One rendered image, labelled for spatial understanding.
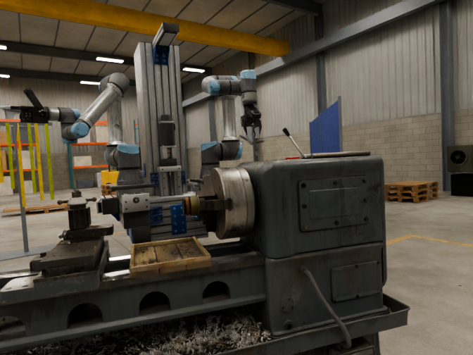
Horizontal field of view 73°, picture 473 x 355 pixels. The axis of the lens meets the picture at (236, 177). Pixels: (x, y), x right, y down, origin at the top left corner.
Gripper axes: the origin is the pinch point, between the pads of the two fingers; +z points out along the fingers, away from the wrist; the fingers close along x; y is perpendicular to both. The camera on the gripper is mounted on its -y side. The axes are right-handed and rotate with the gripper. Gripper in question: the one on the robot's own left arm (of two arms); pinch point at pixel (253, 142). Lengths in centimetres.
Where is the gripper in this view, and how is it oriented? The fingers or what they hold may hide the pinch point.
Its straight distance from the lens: 159.2
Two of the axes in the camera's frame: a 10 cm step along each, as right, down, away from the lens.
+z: 0.6, 10.0, 0.5
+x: -9.5, 0.7, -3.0
